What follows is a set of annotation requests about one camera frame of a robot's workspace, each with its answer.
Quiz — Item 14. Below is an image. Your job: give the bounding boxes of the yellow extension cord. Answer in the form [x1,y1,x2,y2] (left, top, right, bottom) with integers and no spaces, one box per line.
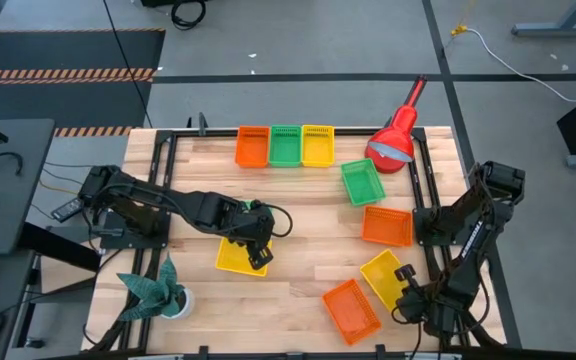
[450,0,475,39]

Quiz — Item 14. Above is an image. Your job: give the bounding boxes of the wooden workbench grey legs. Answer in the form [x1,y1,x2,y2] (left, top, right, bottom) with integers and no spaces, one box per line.
[511,0,576,37]

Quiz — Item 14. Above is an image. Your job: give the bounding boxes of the white floor cable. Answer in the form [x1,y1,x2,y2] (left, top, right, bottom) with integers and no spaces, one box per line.
[460,27,576,104]

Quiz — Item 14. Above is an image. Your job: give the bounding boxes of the grey computer desk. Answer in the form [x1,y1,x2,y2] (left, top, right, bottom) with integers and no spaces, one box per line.
[0,248,39,360]

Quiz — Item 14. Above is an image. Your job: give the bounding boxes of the dark grey side desk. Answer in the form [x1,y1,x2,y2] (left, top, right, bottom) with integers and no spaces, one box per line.
[0,117,57,257]

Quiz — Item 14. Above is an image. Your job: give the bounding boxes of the red desk lamp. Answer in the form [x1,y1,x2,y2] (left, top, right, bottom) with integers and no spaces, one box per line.
[365,74,428,175]

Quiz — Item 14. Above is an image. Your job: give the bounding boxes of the black aluminium table frame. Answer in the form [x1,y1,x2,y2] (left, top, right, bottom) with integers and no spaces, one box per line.
[81,127,524,360]

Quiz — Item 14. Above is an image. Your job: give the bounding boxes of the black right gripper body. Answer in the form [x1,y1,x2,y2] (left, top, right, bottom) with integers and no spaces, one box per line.
[392,285,452,337]

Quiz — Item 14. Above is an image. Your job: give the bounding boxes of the black coiled cable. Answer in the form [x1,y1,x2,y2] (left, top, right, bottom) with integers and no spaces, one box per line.
[170,0,208,31]

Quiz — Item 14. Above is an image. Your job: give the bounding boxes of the black support beam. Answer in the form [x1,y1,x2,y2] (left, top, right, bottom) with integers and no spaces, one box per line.
[17,221,103,274]

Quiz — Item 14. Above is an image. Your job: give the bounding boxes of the artificial plant in white pot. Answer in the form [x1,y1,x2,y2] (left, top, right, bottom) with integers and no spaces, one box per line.
[116,252,197,324]

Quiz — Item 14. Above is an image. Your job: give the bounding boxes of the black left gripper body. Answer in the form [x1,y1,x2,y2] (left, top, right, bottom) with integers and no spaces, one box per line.
[225,200,276,247]

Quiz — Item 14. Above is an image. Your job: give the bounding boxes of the black looped gripper cable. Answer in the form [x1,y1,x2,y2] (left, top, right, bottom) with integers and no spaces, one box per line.
[260,202,294,239]

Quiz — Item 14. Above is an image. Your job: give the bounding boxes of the black mat with hazard stripes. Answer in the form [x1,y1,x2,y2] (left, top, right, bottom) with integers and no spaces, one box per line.
[0,27,167,139]

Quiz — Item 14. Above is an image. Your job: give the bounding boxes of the orange plastic basket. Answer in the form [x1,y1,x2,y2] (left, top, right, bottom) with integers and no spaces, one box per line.
[234,125,271,169]
[360,205,415,248]
[321,278,383,347]

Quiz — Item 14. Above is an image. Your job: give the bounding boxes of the thin black floor cable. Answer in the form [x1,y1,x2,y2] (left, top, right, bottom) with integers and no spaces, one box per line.
[101,0,154,130]

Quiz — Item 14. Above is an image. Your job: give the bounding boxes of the yellow plastic basket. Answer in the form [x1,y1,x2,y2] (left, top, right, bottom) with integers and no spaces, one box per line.
[300,124,336,169]
[359,248,409,313]
[214,236,272,278]

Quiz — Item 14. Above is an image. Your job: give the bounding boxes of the green plastic basket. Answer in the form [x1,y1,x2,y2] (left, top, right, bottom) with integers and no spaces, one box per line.
[340,158,387,208]
[268,124,303,169]

